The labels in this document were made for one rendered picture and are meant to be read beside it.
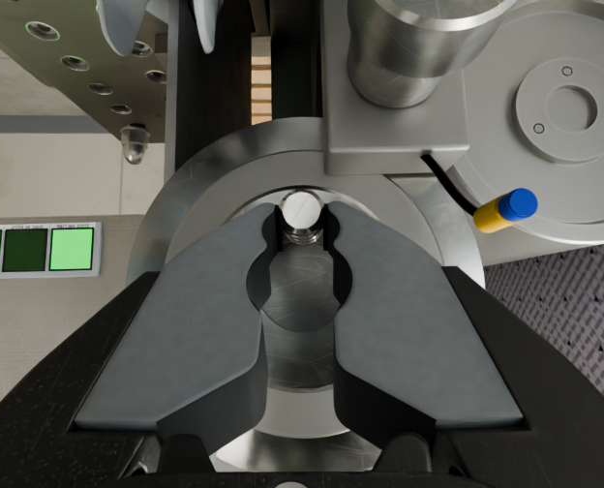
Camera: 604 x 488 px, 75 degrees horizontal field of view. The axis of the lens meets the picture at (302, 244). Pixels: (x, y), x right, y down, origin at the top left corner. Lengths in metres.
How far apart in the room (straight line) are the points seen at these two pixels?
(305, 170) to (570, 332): 0.22
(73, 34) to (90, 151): 2.62
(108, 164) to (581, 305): 2.83
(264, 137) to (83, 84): 0.34
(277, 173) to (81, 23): 0.27
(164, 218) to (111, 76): 0.30
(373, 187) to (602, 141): 0.10
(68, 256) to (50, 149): 2.59
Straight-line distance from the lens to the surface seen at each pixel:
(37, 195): 3.10
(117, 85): 0.48
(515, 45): 0.22
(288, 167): 0.17
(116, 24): 0.21
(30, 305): 0.61
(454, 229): 0.17
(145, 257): 0.18
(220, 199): 0.17
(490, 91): 0.21
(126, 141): 0.57
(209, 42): 0.20
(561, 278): 0.33
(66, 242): 0.58
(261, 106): 2.48
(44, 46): 0.45
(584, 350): 0.31
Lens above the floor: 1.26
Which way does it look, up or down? 8 degrees down
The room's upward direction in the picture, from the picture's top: 179 degrees clockwise
